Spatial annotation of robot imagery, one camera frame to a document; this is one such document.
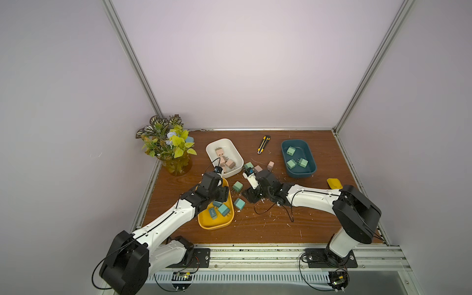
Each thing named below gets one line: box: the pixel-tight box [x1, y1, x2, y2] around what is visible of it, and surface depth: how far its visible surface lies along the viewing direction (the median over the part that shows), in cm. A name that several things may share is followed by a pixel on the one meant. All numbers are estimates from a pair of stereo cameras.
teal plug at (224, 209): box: [217, 204, 230, 217], surface depth 86 cm
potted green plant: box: [135, 114, 198, 177], surface depth 91 cm
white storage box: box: [205, 138, 244, 179], surface depth 109 cm
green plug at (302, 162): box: [297, 157, 309, 168], surface depth 103 cm
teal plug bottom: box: [233, 197, 246, 211], surface depth 88 cm
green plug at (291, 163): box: [286, 159, 297, 170], surface depth 102 cm
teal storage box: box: [281, 139, 318, 179], surface depth 105 cm
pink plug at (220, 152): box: [215, 146, 224, 157], surface depth 109 cm
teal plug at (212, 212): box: [208, 207, 217, 220], surface depth 83 cm
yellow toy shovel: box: [326, 178, 344, 190], surface depth 97 cm
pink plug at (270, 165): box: [266, 160, 275, 173], surface depth 102 cm
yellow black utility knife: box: [257, 135, 272, 155], surface depth 113 cm
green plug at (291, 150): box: [286, 146, 297, 157], surface depth 109 cm
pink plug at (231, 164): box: [224, 159, 236, 170], surface depth 105 cm
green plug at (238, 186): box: [232, 180, 244, 192], surface depth 94 cm
